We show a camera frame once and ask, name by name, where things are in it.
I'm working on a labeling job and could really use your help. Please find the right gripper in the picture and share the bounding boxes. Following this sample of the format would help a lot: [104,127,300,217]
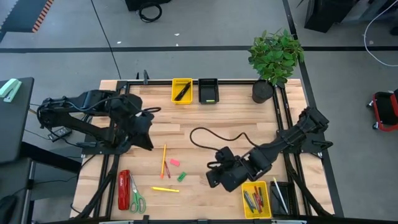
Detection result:
[206,161,259,193]

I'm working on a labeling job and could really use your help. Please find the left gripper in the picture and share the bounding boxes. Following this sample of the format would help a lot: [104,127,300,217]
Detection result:
[119,101,155,151]

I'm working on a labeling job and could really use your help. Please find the black pen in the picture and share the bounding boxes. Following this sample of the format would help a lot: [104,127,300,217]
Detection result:
[174,85,189,102]
[176,83,190,100]
[178,81,192,98]

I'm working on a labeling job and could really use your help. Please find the yellow pencil with orange tip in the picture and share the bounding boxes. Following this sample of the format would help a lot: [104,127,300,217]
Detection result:
[160,143,168,180]

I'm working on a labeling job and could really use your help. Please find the yellow marker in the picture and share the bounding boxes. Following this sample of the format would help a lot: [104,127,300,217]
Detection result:
[150,186,180,194]

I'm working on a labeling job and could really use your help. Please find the red stapler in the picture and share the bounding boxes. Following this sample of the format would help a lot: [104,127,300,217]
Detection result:
[118,169,131,211]

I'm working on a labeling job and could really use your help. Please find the yellow mesh plastic bin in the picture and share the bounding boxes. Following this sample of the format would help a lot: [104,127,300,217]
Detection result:
[241,180,272,220]
[170,77,193,105]

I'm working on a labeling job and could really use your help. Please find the black clamp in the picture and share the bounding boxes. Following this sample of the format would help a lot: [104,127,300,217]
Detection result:
[136,69,150,86]

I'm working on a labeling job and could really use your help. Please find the black mesh plastic bin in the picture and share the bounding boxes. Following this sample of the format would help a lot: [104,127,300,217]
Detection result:
[269,181,295,218]
[197,78,220,105]

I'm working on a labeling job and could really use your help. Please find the black power adapter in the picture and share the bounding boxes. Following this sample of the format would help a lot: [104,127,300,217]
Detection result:
[47,126,73,143]

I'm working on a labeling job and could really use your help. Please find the black side table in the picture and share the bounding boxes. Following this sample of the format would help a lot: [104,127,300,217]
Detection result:
[0,77,35,166]

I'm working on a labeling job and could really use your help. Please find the green potted plant black pot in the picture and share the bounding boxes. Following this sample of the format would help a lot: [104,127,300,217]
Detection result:
[248,28,305,105]

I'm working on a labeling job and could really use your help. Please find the black box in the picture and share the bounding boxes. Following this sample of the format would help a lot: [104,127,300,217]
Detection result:
[124,0,172,12]

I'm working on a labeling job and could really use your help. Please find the mint green stapler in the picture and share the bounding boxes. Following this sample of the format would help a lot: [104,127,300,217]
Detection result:
[0,78,23,103]

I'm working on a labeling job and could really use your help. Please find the black mat orange stripes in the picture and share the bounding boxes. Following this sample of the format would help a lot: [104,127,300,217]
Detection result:
[0,0,55,34]

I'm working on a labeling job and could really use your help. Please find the red and black cart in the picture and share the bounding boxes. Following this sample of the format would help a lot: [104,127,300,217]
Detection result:
[366,89,398,133]

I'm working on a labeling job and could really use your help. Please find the black cabinet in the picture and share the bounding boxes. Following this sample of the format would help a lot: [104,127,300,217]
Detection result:
[303,0,358,34]

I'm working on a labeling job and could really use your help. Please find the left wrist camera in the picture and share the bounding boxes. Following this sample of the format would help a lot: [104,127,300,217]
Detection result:
[134,111,155,133]

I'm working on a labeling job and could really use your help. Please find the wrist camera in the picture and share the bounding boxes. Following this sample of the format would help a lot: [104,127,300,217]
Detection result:
[134,111,155,133]
[214,146,238,166]

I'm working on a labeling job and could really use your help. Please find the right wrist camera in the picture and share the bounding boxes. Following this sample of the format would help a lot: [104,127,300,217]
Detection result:
[214,146,238,166]

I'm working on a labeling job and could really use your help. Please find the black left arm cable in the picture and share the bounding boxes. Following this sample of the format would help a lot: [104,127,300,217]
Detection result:
[139,106,162,114]

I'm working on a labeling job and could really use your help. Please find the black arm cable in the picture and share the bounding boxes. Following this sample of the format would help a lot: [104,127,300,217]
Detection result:
[189,126,261,153]
[139,106,162,114]

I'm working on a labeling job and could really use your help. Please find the green-handled scissors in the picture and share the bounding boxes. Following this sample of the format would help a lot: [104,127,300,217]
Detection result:
[128,172,147,214]

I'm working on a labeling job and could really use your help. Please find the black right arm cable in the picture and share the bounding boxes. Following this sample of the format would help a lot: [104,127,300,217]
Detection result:
[189,126,261,153]

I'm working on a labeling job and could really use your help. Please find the black aluminium table frame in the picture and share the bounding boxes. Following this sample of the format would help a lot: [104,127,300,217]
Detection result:
[70,77,345,224]

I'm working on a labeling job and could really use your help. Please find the black coiled cable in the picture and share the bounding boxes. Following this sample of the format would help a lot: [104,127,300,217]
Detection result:
[138,1,163,23]

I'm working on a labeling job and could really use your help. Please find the white floor cable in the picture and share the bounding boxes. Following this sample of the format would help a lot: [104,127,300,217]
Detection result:
[363,0,398,68]

